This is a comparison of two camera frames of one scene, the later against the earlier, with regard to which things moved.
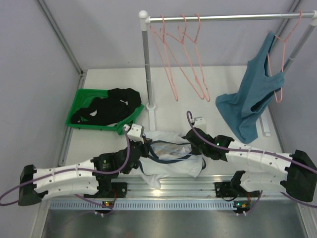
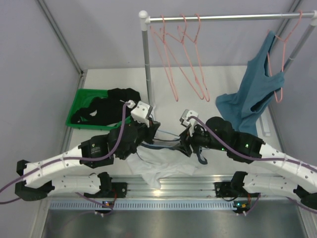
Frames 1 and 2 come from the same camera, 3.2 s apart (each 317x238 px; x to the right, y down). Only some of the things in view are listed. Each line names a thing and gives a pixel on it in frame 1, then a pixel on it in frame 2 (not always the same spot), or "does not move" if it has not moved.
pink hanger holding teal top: x=284 y=41 does not move
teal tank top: x=240 y=106 does not move
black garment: x=118 y=105 does not move
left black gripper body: x=145 y=145 -> x=150 y=130
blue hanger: x=173 y=159 -> x=164 y=140
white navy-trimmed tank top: x=170 y=155 does not move
